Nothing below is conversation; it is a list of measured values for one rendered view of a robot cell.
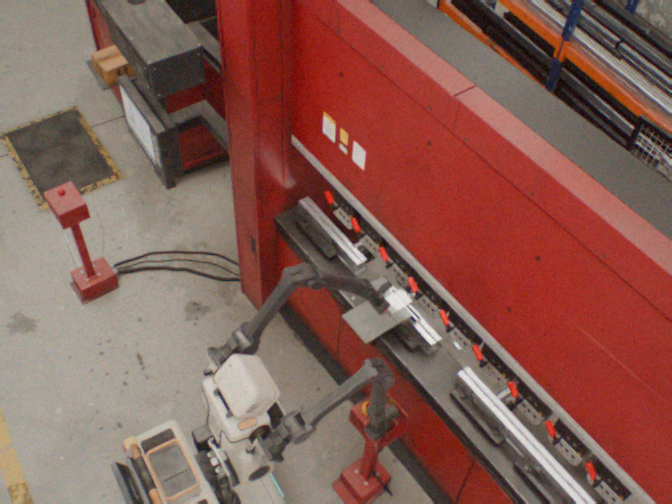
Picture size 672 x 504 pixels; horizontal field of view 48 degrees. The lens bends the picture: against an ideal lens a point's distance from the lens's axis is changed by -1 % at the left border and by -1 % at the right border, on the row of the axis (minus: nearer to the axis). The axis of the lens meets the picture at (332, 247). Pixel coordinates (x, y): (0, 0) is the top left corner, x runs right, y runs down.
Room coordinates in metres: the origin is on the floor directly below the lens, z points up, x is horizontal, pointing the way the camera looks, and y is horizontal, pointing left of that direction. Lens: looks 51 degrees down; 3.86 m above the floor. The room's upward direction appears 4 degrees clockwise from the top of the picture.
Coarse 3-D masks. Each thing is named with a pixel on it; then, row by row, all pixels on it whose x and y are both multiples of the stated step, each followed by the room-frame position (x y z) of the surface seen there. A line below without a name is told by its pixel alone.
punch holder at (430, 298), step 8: (424, 280) 1.91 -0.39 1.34; (424, 288) 1.90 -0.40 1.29; (432, 288) 1.87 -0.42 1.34; (424, 296) 1.89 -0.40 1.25; (432, 296) 1.86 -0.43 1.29; (440, 296) 1.83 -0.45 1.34; (424, 304) 1.88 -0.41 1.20; (432, 304) 1.85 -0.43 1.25; (440, 304) 1.82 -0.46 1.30; (448, 304) 1.86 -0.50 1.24; (432, 312) 1.84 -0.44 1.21
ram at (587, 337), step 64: (320, 64) 2.51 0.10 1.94; (320, 128) 2.50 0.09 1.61; (384, 128) 2.19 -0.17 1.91; (384, 192) 2.15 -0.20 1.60; (448, 192) 1.90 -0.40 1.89; (512, 192) 1.70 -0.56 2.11; (448, 256) 1.84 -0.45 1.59; (512, 256) 1.64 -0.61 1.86; (576, 256) 1.47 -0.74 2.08; (512, 320) 1.57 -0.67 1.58; (576, 320) 1.40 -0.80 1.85; (640, 320) 1.27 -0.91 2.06; (576, 384) 1.32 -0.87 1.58; (640, 384) 1.19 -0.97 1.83; (640, 448) 1.10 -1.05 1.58
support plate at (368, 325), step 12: (348, 312) 1.95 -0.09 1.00; (360, 312) 1.96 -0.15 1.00; (372, 312) 1.96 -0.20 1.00; (396, 312) 1.97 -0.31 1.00; (408, 312) 1.98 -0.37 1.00; (360, 324) 1.89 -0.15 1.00; (372, 324) 1.90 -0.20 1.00; (384, 324) 1.90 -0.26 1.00; (396, 324) 1.91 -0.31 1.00; (360, 336) 1.83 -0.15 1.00; (372, 336) 1.83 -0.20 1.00
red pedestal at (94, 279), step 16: (48, 192) 2.75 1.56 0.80; (64, 192) 2.74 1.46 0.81; (64, 208) 2.64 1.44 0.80; (80, 208) 2.66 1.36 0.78; (64, 224) 2.60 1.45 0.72; (80, 240) 2.70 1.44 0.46; (80, 256) 2.69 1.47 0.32; (80, 272) 2.72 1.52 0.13; (96, 272) 2.72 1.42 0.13; (112, 272) 2.74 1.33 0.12; (80, 288) 2.61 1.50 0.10; (96, 288) 2.64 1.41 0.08; (112, 288) 2.69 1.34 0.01
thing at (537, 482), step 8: (520, 464) 1.32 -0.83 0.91; (528, 464) 1.32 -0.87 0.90; (520, 472) 1.29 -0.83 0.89; (528, 472) 1.28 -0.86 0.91; (536, 472) 1.29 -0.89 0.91; (528, 480) 1.26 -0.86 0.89; (536, 480) 1.25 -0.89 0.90; (544, 480) 1.25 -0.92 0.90; (536, 488) 1.22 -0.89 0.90; (544, 488) 1.22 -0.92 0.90; (552, 488) 1.22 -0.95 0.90; (544, 496) 1.19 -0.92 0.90; (552, 496) 1.19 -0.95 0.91
